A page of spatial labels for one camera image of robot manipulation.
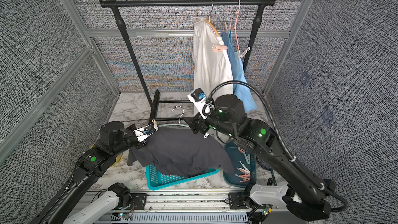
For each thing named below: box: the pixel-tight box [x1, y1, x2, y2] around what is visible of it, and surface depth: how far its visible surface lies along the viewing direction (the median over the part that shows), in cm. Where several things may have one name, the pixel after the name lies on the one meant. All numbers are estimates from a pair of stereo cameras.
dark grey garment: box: [127, 127, 236, 177], surface depth 70 cm
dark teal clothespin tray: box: [223, 141, 257, 188], surface depth 83 cm
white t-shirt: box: [192, 18, 234, 96], surface depth 75 cm
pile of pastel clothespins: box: [235, 147, 251, 183], surface depth 83 cm
